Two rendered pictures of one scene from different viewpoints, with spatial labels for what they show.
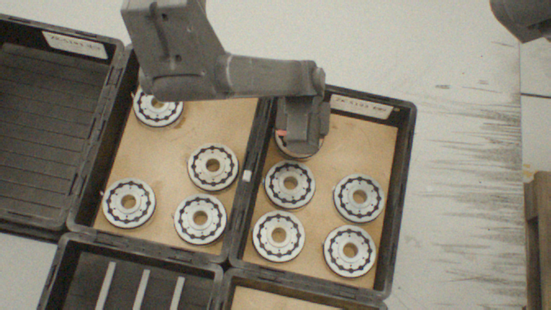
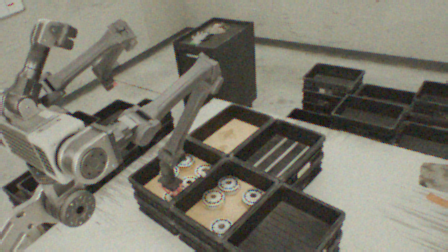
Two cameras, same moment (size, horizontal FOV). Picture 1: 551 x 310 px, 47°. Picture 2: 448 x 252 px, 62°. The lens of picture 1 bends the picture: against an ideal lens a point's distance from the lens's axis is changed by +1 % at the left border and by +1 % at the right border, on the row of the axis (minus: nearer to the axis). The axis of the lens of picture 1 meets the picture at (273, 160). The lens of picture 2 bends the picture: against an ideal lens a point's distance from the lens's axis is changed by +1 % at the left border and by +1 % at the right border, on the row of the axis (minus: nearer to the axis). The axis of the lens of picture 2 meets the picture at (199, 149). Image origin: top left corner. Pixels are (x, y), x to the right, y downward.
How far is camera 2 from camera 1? 156 cm
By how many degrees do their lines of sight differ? 67
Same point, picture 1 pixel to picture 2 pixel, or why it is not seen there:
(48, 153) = (281, 232)
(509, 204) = (118, 179)
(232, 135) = (198, 211)
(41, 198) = (290, 216)
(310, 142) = not seen: hidden behind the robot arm
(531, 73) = not seen: outside the picture
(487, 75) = not seen: hidden behind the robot
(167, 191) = (236, 201)
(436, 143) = (121, 205)
